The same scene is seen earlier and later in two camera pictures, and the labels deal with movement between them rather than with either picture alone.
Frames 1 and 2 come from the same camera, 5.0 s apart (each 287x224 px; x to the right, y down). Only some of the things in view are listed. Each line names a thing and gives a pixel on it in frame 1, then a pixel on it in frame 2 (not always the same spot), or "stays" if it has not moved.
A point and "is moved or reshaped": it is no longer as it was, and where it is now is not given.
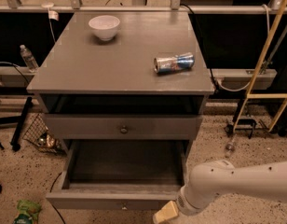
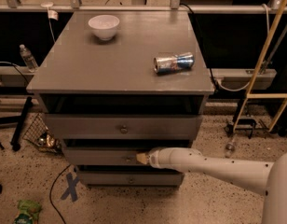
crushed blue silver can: x=183 y=62 stays
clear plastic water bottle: x=29 y=59 stays
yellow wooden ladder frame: x=259 y=68 stays
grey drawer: x=119 y=175 is moved or reshaped
